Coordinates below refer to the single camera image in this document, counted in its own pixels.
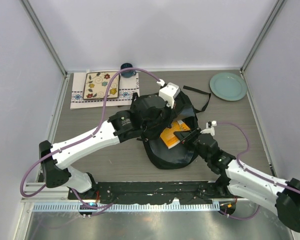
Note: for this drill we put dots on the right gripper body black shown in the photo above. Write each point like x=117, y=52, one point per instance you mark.
x=203, y=155

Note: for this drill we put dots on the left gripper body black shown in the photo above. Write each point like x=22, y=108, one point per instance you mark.
x=164, y=120

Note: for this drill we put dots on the black student backpack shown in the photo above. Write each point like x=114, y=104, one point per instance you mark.
x=178, y=156

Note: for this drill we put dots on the orange paperback book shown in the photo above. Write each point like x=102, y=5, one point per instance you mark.
x=169, y=138

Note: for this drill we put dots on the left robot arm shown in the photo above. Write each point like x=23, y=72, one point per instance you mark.
x=57, y=158

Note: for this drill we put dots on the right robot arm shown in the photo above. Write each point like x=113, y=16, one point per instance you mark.
x=280, y=196

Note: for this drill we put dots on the white embroidered cloth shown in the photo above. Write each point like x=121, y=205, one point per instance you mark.
x=127, y=87

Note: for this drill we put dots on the dark blue mug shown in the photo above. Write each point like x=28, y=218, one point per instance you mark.
x=127, y=73

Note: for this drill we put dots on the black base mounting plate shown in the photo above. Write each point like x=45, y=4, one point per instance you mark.
x=158, y=192

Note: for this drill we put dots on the light teal plate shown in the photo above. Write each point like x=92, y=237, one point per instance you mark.
x=228, y=86

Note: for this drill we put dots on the floral square trivet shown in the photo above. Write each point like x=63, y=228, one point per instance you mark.
x=96, y=84

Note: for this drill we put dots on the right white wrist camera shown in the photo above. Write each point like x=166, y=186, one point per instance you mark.
x=209, y=128

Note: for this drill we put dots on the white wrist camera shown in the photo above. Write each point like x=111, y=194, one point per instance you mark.
x=209, y=128
x=168, y=92

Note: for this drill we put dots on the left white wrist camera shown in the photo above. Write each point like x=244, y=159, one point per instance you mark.
x=168, y=92

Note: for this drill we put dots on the white slotted cable duct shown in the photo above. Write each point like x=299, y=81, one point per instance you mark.
x=175, y=206

